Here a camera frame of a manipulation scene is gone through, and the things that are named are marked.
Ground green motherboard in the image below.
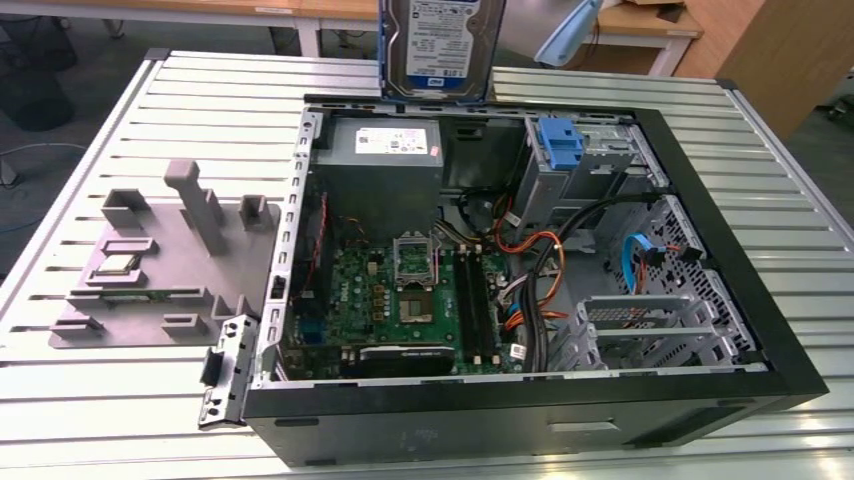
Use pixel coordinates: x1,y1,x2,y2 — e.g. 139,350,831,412
279,229,530,380

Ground hard disk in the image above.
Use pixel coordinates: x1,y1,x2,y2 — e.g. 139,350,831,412
377,0,506,104

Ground silver expansion slot bracket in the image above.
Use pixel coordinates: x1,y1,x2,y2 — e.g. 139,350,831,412
198,312,262,432

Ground yellow black wire bundle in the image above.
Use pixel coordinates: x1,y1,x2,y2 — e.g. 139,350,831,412
433,217,486,246

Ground black PC case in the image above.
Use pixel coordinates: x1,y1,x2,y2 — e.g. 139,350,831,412
239,92,832,469

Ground green RAM stick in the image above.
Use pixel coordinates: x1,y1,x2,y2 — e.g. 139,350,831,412
99,289,179,304

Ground silver CPU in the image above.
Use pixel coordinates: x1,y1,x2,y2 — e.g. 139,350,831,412
93,254,143,276

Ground black RAM slot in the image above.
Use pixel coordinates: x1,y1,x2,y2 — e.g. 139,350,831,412
476,245,504,366
454,245,477,366
470,245,496,366
461,245,485,366

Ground silver drive cage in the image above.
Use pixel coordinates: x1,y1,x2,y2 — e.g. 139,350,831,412
520,117,669,236

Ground black graphics card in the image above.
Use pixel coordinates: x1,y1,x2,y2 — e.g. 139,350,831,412
340,342,460,379

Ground orange red wire bundle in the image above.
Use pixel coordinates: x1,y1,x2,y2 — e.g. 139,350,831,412
493,192,570,334

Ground grey parts rack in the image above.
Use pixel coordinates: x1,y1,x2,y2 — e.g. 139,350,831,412
47,159,283,351

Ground blue data wire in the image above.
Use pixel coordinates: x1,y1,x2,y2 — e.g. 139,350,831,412
622,232,654,295

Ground metal socket cover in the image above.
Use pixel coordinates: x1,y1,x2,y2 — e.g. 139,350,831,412
393,232,441,291

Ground black cable bundle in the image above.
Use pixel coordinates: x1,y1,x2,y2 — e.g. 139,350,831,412
518,191,673,374

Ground white desk wooden top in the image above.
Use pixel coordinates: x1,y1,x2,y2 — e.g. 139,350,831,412
63,0,382,59

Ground black chair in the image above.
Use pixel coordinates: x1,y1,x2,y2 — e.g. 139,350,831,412
0,14,79,132

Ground grey power supply unit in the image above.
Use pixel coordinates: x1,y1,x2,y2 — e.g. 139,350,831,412
312,117,446,236

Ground blue drive latch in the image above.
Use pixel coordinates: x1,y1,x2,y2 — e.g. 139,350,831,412
537,117,586,171

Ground silver disk bay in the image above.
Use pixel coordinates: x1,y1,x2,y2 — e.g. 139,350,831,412
574,293,760,372

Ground wooden desk white legs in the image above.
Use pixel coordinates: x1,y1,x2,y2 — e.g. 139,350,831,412
580,0,706,76

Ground orange power wire black plug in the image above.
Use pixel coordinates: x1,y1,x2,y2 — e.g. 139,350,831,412
637,241,708,294

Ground CPU socket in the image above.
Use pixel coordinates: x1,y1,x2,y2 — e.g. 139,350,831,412
398,287,440,326

